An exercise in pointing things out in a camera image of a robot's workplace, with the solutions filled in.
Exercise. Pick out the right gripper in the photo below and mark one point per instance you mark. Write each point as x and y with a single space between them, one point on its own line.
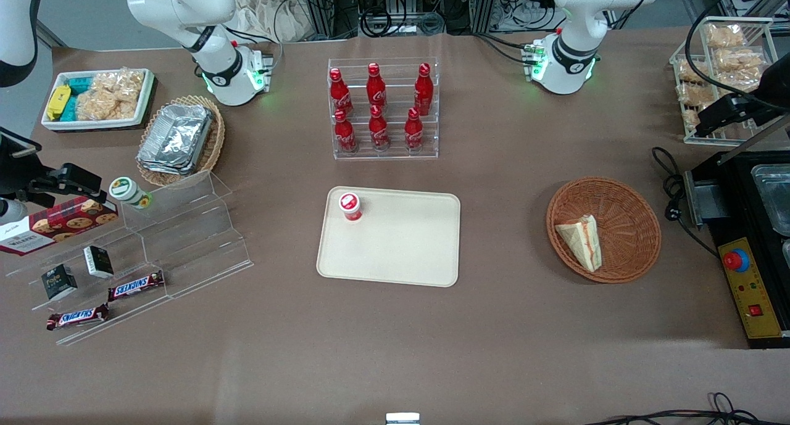
13 168

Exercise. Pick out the triangle sandwich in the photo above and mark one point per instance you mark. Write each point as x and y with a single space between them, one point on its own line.
583 240

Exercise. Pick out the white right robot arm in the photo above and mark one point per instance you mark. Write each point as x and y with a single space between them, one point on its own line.
185 5

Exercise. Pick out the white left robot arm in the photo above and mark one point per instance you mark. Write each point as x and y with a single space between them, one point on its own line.
574 55

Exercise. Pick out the light oval wicker basket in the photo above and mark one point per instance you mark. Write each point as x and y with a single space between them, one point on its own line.
216 141

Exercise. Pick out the beige plastic tray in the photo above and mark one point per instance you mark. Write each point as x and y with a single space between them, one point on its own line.
401 246

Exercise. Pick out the brown round wicker basket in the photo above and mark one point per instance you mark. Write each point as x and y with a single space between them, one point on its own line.
623 227

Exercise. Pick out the red tartan cookie box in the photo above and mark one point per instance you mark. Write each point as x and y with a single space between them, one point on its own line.
58 224

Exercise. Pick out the small black carton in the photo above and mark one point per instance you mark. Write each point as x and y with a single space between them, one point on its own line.
99 261
59 282

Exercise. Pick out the white rectangular plastic bin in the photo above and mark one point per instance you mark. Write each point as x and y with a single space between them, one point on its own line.
52 124

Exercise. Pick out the jar with green lid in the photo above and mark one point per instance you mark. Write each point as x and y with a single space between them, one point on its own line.
126 190

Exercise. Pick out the teal snack packet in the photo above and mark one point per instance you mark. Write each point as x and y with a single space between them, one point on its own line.
79 84
70 108

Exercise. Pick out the yellow snack packet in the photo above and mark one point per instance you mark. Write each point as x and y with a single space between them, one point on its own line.
58 102

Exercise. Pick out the snickers chocolate bar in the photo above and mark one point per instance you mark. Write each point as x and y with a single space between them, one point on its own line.
77 317
136 286

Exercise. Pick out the clear bag of crackers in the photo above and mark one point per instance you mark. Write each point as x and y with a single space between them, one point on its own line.
102 107
123 84

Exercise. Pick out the stacked foil containers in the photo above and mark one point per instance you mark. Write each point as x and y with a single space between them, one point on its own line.
176 138

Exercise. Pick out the clear acrylic step display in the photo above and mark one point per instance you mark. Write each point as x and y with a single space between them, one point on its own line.
191 240

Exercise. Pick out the beige cloth bag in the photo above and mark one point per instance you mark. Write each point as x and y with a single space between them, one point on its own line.
265 15

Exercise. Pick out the red cup with white lid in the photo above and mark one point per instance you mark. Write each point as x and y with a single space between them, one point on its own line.
350 205

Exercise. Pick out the red cola bottle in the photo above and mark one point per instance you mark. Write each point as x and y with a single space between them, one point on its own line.
378 130
423 89
413 131
376 87
339 93
345 134

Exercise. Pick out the clear acrylic bottle rack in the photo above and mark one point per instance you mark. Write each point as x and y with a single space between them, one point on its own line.
395 153

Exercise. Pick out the small silver object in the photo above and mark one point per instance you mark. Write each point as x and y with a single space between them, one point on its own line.
402 419

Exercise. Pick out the clear crispy snack bag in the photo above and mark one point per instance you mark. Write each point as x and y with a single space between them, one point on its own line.
690 118
737 79
725 36
737 60
694 95
692 71

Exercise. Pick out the black appliance with yellow panel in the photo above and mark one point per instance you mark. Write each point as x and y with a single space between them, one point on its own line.
734 197

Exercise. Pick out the red emergency stop button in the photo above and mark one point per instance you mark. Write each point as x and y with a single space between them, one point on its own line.
735 261

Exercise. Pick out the grey metal bar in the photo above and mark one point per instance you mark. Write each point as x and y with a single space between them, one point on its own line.
756 140

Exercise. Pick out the steel pan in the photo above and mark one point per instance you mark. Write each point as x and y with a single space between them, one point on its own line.
771 197

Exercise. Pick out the dark right wrist camera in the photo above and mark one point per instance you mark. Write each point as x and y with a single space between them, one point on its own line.
71 179

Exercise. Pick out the aluminium frame post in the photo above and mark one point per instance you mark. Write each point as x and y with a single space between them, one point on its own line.
318 8
486 5

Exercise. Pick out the red rocker switch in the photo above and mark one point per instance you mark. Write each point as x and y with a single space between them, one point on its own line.
756 310

